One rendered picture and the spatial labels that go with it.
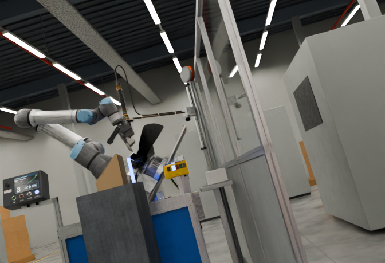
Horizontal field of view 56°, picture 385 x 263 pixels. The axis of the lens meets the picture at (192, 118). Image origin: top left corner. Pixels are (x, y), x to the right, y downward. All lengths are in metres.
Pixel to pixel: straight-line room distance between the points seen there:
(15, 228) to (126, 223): 8.91
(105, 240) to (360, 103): 2.85
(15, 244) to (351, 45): 9.20
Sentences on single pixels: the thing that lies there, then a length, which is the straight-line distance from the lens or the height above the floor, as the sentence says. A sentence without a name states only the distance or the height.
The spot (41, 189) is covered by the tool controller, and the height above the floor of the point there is 1.13.
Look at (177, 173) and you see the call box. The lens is 2.40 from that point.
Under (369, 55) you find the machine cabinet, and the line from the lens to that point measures 4.10.
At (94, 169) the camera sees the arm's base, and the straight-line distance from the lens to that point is 2.04.
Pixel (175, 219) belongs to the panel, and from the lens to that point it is 2.46.
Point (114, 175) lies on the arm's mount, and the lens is 1.99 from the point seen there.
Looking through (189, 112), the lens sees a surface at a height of 1.51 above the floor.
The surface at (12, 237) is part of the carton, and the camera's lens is 10.79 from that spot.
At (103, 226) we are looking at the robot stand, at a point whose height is 0.83.
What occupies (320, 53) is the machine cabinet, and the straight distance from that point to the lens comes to 3.97.
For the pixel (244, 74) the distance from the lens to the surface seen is 1.59.
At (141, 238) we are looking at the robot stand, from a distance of 1.91.
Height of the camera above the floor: 0.93
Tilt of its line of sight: 10 degrees up
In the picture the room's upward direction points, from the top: 15 degrees counter-clockwise
